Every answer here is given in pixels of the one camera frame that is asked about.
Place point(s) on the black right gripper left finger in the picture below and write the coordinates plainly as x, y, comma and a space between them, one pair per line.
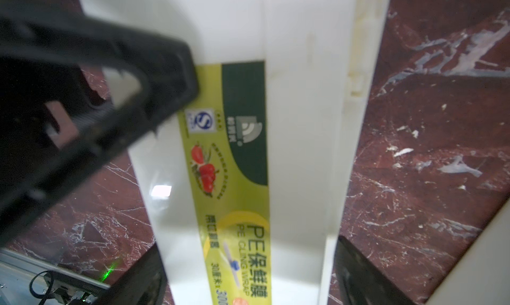
143, 283

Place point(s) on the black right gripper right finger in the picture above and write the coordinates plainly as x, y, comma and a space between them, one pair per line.
360, 282

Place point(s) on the white wrap dispenser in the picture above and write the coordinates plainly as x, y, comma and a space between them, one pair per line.
482, 274

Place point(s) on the aluminium front rail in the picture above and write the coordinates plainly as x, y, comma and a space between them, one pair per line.
25, 280

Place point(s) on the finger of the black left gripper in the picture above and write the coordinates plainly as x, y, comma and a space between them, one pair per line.
56, 130

